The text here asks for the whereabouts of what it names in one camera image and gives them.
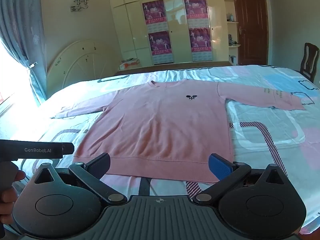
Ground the double wall lamp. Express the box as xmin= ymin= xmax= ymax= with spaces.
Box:
xmin=70 ymin=0 xmax=90 ymax=12

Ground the dark wooden chair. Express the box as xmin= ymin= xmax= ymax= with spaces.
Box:
xmin=299 ymin=42 xmax=320 ymax=83

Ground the cream glossy wardrobe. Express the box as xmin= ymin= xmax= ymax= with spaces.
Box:
xmin=105 ymin=0 xmax=278 ymax=67

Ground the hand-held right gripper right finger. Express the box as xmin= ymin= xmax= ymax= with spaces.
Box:
xmin=193 ymin=153 xmax=285 ymax=204

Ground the person's left hand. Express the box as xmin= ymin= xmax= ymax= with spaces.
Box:
xmin=0 ymin=171 xmax=27 ymax=224

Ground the window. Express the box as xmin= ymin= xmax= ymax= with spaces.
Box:
xmin=0 ymin=40 xmax=29 ymax=104

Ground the blue patterned curtain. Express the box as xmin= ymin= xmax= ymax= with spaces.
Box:
xmin=0 ymin=0 xmax=48 ymax=105

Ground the wooden bed platform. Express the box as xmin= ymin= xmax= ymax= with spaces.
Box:
xmin=116 ymin=61 xmax=235 ymax=76

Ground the cream round headboard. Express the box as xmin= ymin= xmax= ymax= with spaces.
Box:
xmin=47 ymin=39 xmax=121 ymax=97

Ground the brown wooden door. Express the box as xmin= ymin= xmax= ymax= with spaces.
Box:
xmin=231 ymin=0 xmax=269 ymax=66

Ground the pink sweater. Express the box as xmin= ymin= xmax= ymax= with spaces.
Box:
xmin=50 ymin=79 xmax=307 ymax=183

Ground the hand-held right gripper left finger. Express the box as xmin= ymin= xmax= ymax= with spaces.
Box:
xmin=32 ymin=152 xmax=127 ymax=204

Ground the cardboard box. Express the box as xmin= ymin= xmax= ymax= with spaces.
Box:
xmin=119 ymin=58 xmax=140 ymax=71

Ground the pink wall poster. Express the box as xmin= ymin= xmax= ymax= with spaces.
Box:
xmin=148 ymin=31 xmax=174 ymax=64
xmin=184 ymin=0 xmax=209 ymax=28
xmin=142 ymin=0 xmax=167 ymax=32
xmin=189 ymin=27 xmax=213 ymax=61

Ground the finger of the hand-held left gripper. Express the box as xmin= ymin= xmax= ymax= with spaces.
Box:
xmin=61 ymin=142 xmax=75 ymax=156

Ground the patterned bed sheet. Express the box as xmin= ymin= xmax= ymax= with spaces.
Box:
xmin=0 ymin=65 xmax=320 ymax=235

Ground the cream corner shelf unit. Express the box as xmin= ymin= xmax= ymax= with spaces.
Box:
xmin=222 ymin=0 xmax=241 ymax=67

